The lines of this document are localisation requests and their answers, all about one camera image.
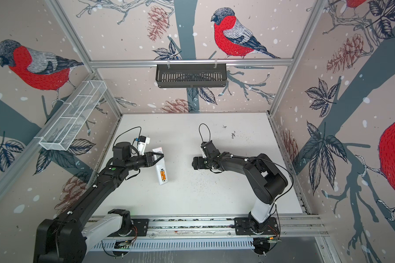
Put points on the black wall basket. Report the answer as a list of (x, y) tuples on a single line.
[(191, 76)]

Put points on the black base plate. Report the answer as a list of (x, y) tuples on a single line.
[(137, 228), (245, 226)]

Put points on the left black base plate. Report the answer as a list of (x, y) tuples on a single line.
[(137, 228)]

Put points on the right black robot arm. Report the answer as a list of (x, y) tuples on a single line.
[(265, 178)]

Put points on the white wire mesh basket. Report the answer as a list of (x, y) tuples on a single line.
[(66, 128)]

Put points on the orange battery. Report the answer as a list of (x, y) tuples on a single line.
[(163, 175)]

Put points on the aluminium front rail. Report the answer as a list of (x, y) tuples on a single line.
[(222, 226)]

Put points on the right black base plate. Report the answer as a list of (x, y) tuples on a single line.
[(245, 226)]

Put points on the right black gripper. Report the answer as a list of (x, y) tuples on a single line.
[(199, 160)]

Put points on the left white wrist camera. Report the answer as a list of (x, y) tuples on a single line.
[(142, 142)]

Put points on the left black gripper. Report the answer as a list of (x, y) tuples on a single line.
[(149, 159)]

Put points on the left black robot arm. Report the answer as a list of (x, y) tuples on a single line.
[(67, 238)]

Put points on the white slotted cable duct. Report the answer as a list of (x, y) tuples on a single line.
[(176, 245)]

